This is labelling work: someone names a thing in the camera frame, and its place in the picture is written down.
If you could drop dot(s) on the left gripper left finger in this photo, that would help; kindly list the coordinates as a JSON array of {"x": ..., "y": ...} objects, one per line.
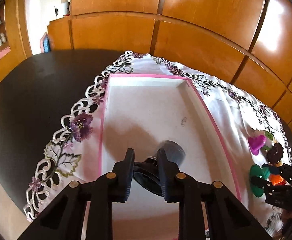
[{"x": 124, "y": 173}]

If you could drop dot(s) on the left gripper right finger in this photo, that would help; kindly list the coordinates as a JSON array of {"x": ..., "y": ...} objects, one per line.
[{"x": 171, "y": 186}]

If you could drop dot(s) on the orange toy blocks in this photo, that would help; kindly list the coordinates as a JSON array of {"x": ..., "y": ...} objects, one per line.
[{"x": 276, "y": 180}]

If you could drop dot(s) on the green ribbed plastic holder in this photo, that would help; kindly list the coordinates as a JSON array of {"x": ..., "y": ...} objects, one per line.
[{"x": 258, "y": 177}]

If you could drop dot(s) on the magenta perforated plastic cap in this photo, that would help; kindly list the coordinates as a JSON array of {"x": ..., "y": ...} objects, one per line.
[{"x": 256, "y": 143}]

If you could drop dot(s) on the white green plug-in device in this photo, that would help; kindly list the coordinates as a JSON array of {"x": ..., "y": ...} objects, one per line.
[{"x": 267, "y": 137}]

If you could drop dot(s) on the white floral embroidered tablecloth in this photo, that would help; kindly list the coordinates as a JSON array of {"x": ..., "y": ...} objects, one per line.
[{"x": 236, "y": 113}]

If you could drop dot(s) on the pink blue item by cabinet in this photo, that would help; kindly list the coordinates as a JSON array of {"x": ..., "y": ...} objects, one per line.
[{"x": 44, "y": 43}]

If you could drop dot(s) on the wooden shelf door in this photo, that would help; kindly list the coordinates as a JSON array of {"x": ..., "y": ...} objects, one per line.
[{"x": 14, "y": 40}]

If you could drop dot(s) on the wooden wall cabinet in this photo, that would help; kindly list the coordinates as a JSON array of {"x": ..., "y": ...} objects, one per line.
[{"x": 247, "y": 43}]

